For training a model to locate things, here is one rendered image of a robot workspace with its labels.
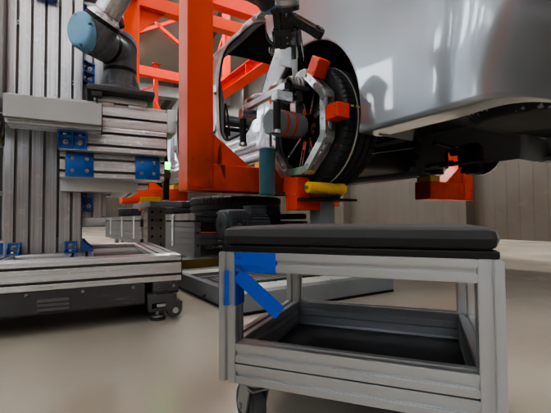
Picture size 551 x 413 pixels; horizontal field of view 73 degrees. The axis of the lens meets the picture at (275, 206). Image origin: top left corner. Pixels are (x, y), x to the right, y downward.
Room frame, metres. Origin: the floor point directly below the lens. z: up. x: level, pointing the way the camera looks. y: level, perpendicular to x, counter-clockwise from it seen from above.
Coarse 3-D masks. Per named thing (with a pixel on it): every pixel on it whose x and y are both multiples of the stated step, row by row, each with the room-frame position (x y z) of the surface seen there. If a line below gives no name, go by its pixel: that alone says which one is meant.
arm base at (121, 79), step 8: (104, 72) 1.36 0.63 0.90; (112, 72) 1.34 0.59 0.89; (120, 72) 1.34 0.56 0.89; (128, 72) 1.36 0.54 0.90; (136, 72) 1.41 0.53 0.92; (104, 80) 1.34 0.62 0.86; (112, 80) 1.33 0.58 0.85; (120, 80) 1.33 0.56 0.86; (128, 80) 1.35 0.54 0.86; (136, 80) 1.40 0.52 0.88; (136, 88) 1.37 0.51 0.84
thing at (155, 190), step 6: (150, 186) 3.90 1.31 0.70; (156, 186) 3.93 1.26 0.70; (174, 186) 4.03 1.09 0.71; (144, 192) 3.85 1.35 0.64; (150, 192) 3.88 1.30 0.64; (156, 192) 3.92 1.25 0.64; (174, 192) 4.02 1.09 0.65; (180, 192) 4.06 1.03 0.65; (186, 192) 4.09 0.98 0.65; (174, 198) 4.02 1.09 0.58; (180, 198) 4.06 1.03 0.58; (186, 198) 4.09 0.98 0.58
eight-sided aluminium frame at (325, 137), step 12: (300, 72) 1.90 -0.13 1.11; (312, 84) 1.82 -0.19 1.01; (324, 84) 1.81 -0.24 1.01; (324, 96) 1.75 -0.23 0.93; (324, 108) 1.75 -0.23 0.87; (324, 120) 1.75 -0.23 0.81; (324, 132) 1.75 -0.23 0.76; (276, 144) 2.19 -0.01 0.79; (324, 144) 1.82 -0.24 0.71; (276, 156) 2.19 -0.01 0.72; (312, 156) 1.83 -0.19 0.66; (324, 156) 1.84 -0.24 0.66; (276, 168) 2.10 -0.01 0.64; (288, 168) 2.09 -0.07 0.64; (300, 168) 1.91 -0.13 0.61; (312, 168) 1.88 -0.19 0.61
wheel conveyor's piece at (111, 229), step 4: (108, 224) 4.92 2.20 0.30; (112, 224) 4.69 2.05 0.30; (116, 224) 4.46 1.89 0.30; (108, 228) 4.92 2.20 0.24; (112, 228) 4.65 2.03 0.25; (116, 228) 4.42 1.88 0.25; (108, 232) 4.92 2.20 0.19; (112, 232) 4.65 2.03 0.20; (116, 232) 4.41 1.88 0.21; (108, 236) 4.92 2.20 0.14; (112, 236) 4.65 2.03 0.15; (116, 236) 4.45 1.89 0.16; (116, 240) 4.51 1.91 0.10
